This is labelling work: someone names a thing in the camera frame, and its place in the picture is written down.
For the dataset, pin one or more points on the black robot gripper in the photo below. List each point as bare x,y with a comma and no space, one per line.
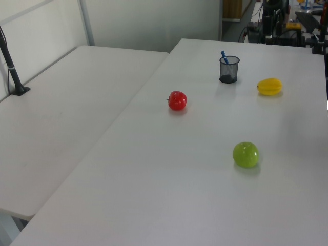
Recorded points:
275,3

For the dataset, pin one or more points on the blue marker pen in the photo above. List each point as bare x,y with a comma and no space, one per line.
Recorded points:
223,54

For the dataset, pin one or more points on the black mesh pen cup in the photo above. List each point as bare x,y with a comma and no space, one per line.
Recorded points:
229,70

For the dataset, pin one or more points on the black equipment box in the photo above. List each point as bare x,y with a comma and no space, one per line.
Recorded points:
255,32

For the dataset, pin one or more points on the yellow device box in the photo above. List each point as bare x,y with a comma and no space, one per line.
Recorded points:
293,25

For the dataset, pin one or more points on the black laptop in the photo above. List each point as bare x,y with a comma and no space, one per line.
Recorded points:
307,20

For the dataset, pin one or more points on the wooden cabinet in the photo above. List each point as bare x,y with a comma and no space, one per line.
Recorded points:
232,9

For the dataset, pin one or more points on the black clamp stand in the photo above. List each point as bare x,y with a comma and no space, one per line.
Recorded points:
320,43

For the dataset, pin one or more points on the yellow toy starfruit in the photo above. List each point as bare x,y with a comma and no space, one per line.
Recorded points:
269,86

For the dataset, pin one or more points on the red toy apple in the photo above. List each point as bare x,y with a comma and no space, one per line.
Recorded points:
177,100

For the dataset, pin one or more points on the green toy apple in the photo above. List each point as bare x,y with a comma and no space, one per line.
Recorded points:
246,154

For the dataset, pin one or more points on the white side table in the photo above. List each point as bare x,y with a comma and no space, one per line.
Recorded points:
64,115

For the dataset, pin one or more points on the white partition panel frame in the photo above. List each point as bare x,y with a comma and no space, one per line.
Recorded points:
85,23

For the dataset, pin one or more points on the black camera stand pole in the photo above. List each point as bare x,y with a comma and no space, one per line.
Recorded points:
10,66

